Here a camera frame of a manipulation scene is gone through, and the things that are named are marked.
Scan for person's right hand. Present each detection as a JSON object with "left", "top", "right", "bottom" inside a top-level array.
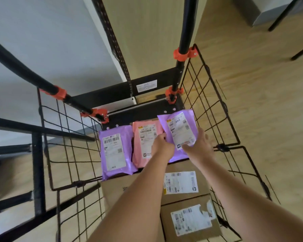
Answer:
[{"left": 181, "top": 127, "right": 215, "bottom": 170}]

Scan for person's left hand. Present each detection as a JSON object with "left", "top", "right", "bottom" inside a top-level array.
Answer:
[{"left": 151, "top": 132, "right": 175, "bottom": 162}]

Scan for pink mailer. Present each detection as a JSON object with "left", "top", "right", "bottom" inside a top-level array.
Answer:
[{"left": 132, "top": 120, "right": 165, "bottom": 169}]

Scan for purple mailer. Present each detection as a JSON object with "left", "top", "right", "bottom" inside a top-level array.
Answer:
[
  {"left": 157, "top": 109, "right": 200, "bottom": 164},
  {"left": 98, "top": 125, "right": 139, "bottom": 181}
]

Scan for cardboard box long yellow-tag label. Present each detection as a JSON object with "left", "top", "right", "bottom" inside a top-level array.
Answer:
[{"left": 161, "top": 160, "right": 212, "bottom": 206}]

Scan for long cosmetics organiser box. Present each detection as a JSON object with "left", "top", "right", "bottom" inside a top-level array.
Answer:
[{"left": 100, "top": 172, "right": 166, "bottom": 242}]

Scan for cardboard box short red-tag label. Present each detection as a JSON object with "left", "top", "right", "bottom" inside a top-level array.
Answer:
[{"left": 160, "top": 194, "right": 223, "bottom": 242}]

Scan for black wire mesh cart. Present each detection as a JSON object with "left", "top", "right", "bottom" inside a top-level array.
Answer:
[{"left": 0, "top": 0, "right": 273, "bottom": 242}]

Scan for person's left forearm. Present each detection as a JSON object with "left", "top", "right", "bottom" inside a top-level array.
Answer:
[{"left": 87, "top": 153, "right": 175, "bottom": 242}]

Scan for person's right forearm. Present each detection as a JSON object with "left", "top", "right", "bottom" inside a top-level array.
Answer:
[{"left": 197, "top": 153, "right": 303, "bottom": 242}]

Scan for beige cabinet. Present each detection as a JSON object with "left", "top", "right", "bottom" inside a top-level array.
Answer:
[{"left": 81, "top": 0, "right": 209, "bottom": 113}]

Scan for black low metal table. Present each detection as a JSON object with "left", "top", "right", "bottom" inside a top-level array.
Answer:
[{"left": 0, "top": 115, "right": 103, "bottom": 242}]

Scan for wooden table black legs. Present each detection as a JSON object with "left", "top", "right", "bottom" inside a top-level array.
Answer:
[{"left": 267, "top": 0, "right": 303, "bottom": 61}]

